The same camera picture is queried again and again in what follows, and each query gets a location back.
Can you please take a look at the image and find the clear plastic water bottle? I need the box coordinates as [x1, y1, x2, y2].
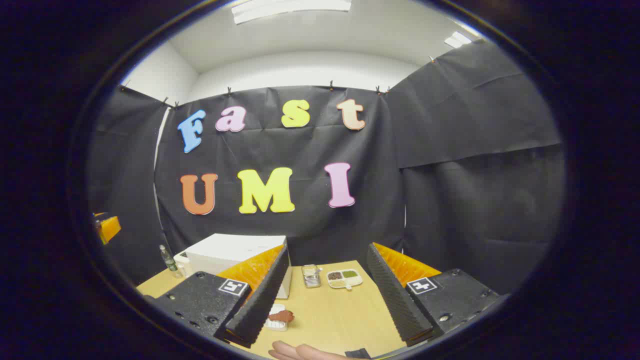
[159, 244, 179, 279]

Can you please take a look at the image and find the white divided dish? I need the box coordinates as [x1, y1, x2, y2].
[327, 269, 364, 291]

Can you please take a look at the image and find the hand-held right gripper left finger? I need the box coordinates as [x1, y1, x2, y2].
[144, 244, 291, 349]

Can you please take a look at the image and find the metal mesh container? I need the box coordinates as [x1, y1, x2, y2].
[302, 264, 322, 289]

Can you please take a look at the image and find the white rectangular tray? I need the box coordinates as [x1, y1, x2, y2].
[264, 303, 290, 332]

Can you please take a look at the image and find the white microwave oven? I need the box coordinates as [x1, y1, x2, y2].
[186, 234, 293, 300]

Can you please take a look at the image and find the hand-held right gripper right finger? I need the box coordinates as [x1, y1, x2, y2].
[366, 242, 502, 348]

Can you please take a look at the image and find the long ceiling light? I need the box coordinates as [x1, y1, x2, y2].
[231, 0, 352, 25]

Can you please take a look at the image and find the black backdrop cloth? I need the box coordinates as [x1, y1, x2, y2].
[87, 40, 566, 296]

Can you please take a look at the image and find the small ceiling light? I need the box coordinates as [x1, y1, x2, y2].
[444, 31, 473, 49]

